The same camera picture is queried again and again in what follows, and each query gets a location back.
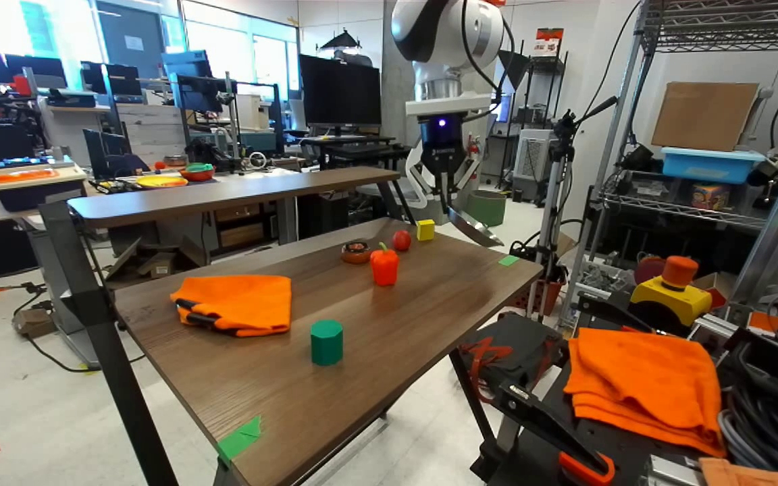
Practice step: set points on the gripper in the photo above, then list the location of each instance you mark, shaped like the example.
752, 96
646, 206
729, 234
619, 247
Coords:
443, 138

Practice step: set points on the silver metal pan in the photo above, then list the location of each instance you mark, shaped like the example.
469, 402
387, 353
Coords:
473, 228

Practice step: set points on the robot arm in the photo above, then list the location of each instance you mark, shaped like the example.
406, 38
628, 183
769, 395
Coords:
443, 34

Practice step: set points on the green bin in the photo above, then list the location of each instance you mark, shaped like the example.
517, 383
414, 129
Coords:
487, 208

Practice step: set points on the yellow cube block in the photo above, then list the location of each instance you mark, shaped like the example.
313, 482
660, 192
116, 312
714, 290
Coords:
425, 230

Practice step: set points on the red tomato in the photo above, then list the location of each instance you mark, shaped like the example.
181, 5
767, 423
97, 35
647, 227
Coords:
401, 240

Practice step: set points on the small green tape piece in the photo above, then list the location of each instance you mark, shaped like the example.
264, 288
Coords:
508, 260

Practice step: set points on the orange bell pepper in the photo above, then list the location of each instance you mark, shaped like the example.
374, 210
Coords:
384, 266

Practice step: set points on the small brown bowl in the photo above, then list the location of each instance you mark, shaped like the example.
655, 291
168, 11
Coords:
355, 253

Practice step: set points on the black shelf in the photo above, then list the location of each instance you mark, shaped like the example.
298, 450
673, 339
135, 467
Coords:
541, 101

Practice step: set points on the large black monitor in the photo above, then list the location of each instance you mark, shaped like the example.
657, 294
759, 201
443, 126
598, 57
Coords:
340, 91

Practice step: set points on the orange poster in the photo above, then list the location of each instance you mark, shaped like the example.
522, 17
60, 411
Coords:
548, 42

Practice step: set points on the black lamp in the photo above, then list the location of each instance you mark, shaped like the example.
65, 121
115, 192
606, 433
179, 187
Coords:
340, 42

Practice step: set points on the green cylinder block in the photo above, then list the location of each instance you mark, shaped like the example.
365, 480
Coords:
327, 344

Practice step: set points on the brown desk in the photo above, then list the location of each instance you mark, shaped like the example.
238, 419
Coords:
227, 192

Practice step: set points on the window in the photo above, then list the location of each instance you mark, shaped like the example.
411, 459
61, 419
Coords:
240, 50

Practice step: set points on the red bowl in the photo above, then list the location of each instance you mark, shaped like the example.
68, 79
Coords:
197, 173

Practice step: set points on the yellow emergency stop button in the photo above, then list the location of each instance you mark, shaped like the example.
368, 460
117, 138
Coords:
672, 297

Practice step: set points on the small colourful box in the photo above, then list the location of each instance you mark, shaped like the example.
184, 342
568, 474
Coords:
710, 197

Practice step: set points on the black clamp with orange grip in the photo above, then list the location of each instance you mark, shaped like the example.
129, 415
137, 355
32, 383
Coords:
551, 425

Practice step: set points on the blue plastic bin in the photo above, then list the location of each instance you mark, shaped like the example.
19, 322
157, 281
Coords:
710, 165

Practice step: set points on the cardboard sheet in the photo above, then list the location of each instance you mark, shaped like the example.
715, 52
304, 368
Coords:
703, 115

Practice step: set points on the large orange cloth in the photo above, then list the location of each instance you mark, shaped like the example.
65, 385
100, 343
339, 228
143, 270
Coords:
645, 385

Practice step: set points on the yellow plate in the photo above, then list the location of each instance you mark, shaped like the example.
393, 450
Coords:
161, 181

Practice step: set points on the heap of cardboard boxes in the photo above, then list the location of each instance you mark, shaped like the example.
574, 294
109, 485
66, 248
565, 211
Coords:
156, 260

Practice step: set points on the large green tape piece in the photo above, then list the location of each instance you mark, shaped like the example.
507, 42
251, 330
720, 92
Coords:
237, 440

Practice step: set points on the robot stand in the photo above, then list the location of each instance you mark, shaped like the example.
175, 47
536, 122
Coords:
639, 466

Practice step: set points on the orange tray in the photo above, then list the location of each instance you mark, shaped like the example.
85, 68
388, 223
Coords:
23, 176

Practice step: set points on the row of monitors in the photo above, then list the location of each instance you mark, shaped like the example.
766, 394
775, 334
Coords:
11, 67

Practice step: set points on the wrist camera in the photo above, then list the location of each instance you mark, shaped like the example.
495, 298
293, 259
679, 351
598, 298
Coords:
453, 105

